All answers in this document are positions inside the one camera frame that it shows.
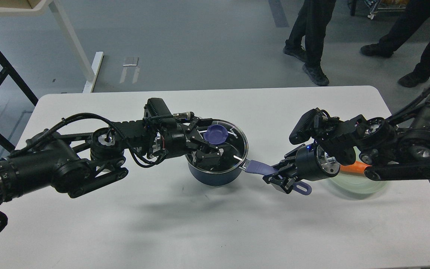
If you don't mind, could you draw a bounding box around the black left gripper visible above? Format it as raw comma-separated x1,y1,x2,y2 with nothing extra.
154,118,224,171

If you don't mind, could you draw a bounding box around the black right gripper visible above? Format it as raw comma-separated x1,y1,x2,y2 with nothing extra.
263,143,341,195

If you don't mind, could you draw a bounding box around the glass lid with blue knob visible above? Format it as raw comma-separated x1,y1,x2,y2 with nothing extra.
186,119,249,175

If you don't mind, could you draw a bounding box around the blue saucepan with handle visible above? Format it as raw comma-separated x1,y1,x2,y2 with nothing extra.
189,157,312,195

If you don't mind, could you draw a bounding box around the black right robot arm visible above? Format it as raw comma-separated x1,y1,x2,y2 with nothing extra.
263,85,430,195

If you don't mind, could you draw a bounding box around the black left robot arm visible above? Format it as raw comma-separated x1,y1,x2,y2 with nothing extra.
0,98,228,232

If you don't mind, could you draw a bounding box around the clear green glass plate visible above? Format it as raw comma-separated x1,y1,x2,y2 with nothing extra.
324,148,390,195

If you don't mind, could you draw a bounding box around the orange toy carrot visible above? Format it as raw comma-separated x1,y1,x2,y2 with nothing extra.
340,161,370,174

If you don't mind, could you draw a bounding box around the person in black left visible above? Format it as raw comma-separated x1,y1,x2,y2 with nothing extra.
283,0,336,86

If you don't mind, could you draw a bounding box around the person in black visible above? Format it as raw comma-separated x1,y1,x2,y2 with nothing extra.
361,0,430,89
283,0,336,86

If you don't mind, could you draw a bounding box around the wheeled metal cart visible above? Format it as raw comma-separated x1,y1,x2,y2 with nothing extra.
347,0,410,20

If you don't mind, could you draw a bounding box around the person in black right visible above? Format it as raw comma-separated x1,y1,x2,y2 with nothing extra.
361,0,430,89

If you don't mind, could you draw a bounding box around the white table frame leg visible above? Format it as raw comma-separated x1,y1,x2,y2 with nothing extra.
0,0,104,93

